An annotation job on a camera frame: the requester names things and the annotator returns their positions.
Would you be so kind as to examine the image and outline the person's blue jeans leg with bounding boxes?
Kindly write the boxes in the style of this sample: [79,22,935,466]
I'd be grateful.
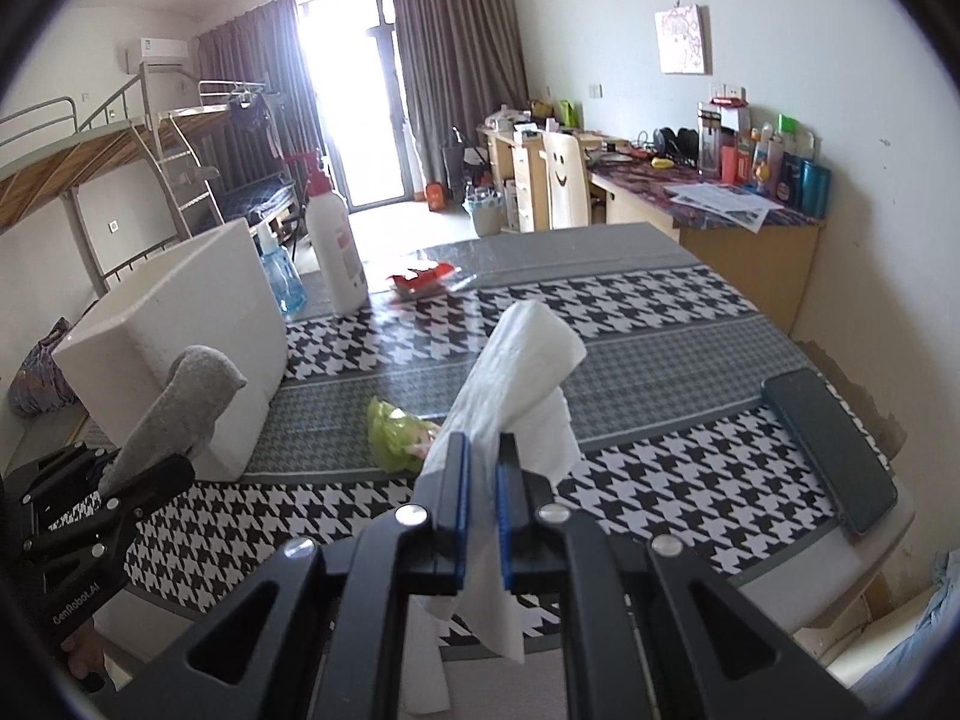
[853,546,955,715]

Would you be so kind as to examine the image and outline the brown curtain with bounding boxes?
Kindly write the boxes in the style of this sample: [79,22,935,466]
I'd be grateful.
[196,0,309,189]
[389,0,534,197]

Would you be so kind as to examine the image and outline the person's left hand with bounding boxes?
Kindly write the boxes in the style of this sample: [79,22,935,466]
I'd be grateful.
[60,621,115,683]

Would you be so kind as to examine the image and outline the grey sock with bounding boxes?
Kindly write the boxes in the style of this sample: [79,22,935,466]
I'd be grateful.
[97,345,249,500]

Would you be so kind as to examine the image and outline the blue spray bottle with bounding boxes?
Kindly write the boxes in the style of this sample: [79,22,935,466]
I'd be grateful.
[254,224,309,317]

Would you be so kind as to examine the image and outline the glass balcony door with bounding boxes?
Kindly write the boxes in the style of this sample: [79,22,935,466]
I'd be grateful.
[295,0,410,208]

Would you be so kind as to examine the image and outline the group of toiletry bottles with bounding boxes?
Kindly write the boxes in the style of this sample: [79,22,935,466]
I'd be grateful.
[720,113,833,215]

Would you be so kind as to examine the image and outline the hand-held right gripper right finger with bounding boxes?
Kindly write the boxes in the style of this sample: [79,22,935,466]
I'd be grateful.
[495,433,875,720]

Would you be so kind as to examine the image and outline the white foam box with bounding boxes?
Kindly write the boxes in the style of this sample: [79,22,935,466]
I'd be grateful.
[52,217,290,483]

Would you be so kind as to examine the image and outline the wooden desk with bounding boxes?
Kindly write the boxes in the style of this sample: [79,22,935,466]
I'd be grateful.
[479,123,827,336]

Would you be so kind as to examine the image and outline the cartoon wall picture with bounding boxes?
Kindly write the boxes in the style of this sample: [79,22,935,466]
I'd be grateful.
[653,4,713,77]

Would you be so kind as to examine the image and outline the wooden chair with smiley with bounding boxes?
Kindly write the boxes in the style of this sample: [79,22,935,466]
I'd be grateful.
[541,130,594,230]

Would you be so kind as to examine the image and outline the metal bunk bed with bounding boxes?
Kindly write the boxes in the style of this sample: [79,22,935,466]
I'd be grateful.
[139,60,302,241]
[0,94,218,302]

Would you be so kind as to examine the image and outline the white lotion pump bottle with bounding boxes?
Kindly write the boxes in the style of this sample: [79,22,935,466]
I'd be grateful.
[289,151,371,318]

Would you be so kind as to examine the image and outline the printed papers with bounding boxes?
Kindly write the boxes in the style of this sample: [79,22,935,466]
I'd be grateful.
[669,181,785,230]

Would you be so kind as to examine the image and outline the grey bucket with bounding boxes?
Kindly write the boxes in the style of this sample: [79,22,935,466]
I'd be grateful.
[462,190,506,236]

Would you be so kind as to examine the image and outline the white paper towel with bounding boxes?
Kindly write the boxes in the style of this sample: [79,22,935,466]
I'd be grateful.
[405,300,588,718]

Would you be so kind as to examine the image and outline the black bag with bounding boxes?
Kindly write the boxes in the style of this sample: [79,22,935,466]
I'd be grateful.
[442,127,489,204]

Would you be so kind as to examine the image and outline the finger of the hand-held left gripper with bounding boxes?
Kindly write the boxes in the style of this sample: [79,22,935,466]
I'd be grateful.
[97,452,198,522]

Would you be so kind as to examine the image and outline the white air conditioner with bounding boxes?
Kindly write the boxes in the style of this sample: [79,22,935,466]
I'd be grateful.
[125,36,191,77]

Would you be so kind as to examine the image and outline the black smartphone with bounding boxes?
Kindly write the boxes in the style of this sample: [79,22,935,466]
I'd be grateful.
[761,368,899,538]

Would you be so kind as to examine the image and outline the blue plaid quilt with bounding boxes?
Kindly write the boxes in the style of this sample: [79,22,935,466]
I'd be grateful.
[10,317,77,419]

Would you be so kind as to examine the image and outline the black headphones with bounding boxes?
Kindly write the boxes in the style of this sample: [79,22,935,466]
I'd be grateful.
[655,125,703,159]

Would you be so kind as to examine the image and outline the green plastic wrapper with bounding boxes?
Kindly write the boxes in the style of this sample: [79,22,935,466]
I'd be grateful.
[365,398,444,476]

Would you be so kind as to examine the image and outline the blue mattress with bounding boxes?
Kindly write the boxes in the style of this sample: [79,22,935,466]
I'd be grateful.
[217,178,298,219]

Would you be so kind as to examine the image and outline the red snack packet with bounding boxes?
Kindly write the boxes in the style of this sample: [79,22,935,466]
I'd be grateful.
[385,262,458,302]

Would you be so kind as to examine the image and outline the steel thermos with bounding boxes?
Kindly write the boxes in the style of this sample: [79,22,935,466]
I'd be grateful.
[697,100,725,178]

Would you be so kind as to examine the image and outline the hanging dark clothes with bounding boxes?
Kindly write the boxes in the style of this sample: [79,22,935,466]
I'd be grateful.
[224,89,272,137]

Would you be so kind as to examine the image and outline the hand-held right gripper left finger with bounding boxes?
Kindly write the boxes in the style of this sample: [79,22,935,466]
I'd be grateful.
[131,433,472,720]

